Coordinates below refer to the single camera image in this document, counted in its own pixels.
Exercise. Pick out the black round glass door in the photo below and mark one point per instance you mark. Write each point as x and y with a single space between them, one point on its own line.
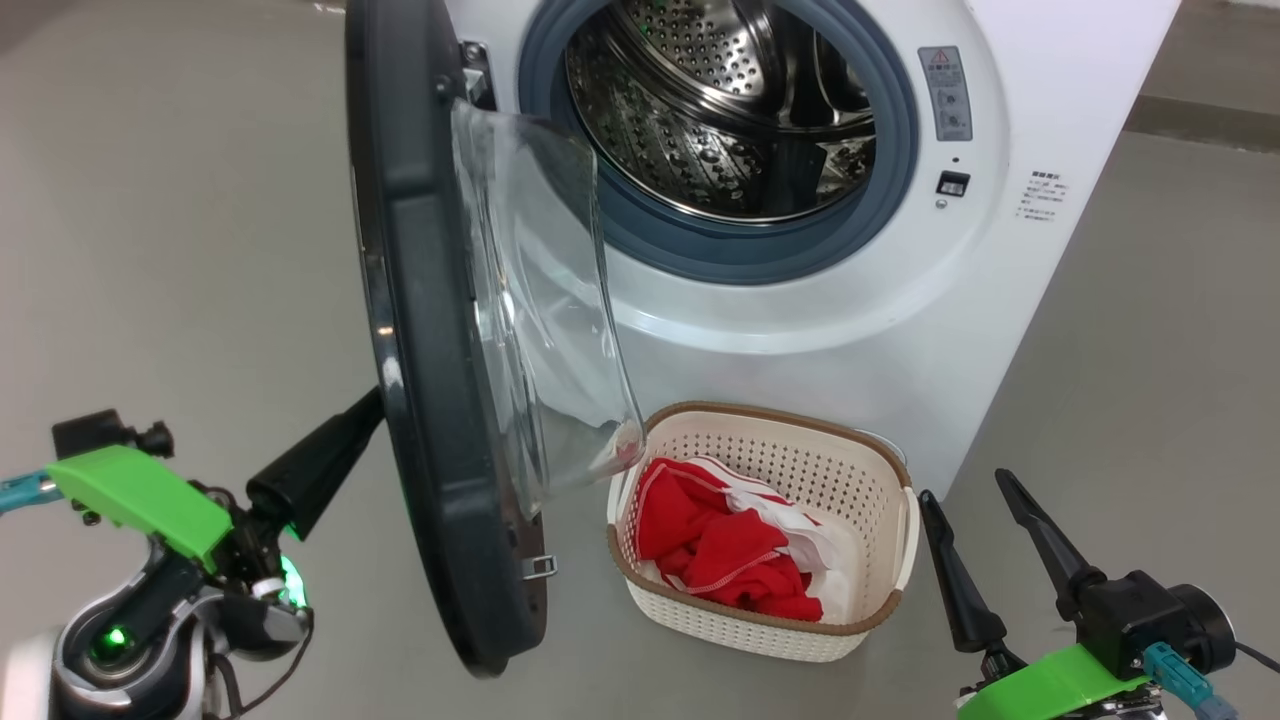
430 400

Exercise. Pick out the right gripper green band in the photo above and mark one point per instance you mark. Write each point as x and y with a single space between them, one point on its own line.
1040 690

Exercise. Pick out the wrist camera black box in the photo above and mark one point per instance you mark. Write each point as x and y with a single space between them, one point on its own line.
1140 610
95 432

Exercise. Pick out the grey rubber door seal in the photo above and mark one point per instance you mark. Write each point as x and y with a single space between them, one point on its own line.
720 250

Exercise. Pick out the red garment white band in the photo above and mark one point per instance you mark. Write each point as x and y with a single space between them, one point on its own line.
670 510

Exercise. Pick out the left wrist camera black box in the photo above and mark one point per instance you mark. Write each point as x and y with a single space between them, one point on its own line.
95 432

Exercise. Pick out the stainless steel drum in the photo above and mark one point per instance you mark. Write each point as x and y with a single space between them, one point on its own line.
700 120

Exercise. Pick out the white front-load washing machine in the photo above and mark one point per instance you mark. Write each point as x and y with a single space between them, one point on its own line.
850 330

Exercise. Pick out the grey warning sticker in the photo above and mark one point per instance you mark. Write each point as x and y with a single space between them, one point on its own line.
946 92

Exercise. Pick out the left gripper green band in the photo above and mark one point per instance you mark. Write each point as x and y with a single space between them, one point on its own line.
140 495

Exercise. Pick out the cream laundry basket brown rim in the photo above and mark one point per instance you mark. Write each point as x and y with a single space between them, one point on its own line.
850 470

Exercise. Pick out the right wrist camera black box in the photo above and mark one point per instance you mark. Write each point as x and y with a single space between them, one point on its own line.
1140 610

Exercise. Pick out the black text label sticker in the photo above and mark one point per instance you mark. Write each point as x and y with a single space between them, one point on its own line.
1043 196

